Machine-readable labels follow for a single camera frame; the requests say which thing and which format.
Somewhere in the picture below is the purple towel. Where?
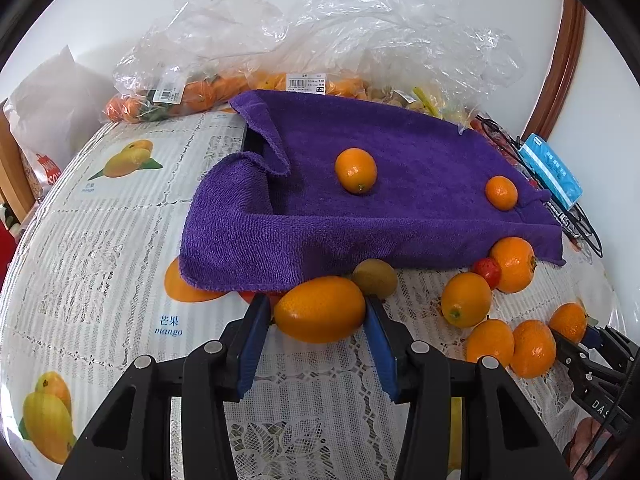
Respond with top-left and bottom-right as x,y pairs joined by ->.
179,90 -> 567,293

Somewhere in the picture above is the clear plastic bag of kumquats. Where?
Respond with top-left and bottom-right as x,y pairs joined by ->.
220,0 -> 381,103

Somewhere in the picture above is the clear plastic bag of mandarins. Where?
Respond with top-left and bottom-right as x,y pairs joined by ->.
100,10 -> 291,123

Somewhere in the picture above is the small mandarin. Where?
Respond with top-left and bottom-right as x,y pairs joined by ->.
485,175 -> 519,211

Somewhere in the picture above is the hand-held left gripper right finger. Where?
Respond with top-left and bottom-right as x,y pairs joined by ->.
362,295 -> 573,480

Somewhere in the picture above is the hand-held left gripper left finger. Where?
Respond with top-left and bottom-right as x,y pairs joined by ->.
56,294 -> 273,480

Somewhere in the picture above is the person's right hand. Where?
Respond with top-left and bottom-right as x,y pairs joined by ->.
572,417 -> 613,480

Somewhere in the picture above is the black wire rack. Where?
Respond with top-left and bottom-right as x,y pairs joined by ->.
470,114 -> 603,257

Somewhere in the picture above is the large oval kumquat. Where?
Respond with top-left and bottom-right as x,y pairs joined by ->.
273,276 -> 367,344

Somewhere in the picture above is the small green-brown fruit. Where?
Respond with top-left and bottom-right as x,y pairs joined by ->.
351,258 -> 399,298

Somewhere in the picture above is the brown wooden frame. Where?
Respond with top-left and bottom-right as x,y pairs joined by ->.
520,0 -> 587,142

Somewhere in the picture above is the large mandarin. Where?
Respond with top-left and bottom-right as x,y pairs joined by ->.
489,237 -> 538,294

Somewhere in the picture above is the white plastic bag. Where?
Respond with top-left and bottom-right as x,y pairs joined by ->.
5,45 -> 121,203

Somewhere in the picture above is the wooden furniture edge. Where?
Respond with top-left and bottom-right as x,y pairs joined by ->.
0,100 -> 37,223

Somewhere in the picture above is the small red fruit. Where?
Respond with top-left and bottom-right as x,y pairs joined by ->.
472,257 -> 502,291

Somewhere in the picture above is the silver and black metal tool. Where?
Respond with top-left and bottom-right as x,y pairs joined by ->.
545,200 -> 583,243

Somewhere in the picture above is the clear plastic bag of yellowish fruit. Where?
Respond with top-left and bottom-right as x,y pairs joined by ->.
360,5 -> 526,128

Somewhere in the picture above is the red cloth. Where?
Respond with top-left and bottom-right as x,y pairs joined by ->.
0,222 -> 22,288

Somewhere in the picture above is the blue tissue packet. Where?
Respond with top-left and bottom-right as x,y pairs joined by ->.
517,132 -> 585,211

